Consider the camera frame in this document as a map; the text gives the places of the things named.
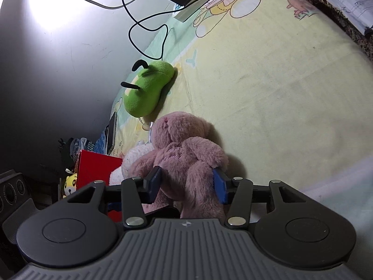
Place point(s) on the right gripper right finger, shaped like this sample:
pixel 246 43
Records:
pixel 236 193

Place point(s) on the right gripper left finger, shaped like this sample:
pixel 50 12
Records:
pixel 137 191

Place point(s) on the white plush rabbit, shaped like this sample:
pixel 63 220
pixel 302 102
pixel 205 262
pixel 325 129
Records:
pixel 121 173

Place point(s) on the pink plush bear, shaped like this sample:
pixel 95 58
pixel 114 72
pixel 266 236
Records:
pixel 187 159

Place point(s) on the yellow tiger plush toy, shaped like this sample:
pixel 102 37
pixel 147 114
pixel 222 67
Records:
pixel 70 184

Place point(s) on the green plush toy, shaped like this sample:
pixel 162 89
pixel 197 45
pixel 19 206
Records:
pixel 141 96

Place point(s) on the red cardboard box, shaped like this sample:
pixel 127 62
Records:
pixel 93 167

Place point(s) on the blue floral cloth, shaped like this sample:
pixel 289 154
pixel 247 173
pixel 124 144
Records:
pixel 100 146

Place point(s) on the black smartphone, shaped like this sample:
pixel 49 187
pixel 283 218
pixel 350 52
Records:
pixel 111 134

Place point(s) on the pile of folded clothes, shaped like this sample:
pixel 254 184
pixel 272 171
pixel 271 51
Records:
pixel 73 146

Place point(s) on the cartoon print bed sheet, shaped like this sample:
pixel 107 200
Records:
pixel 288 93

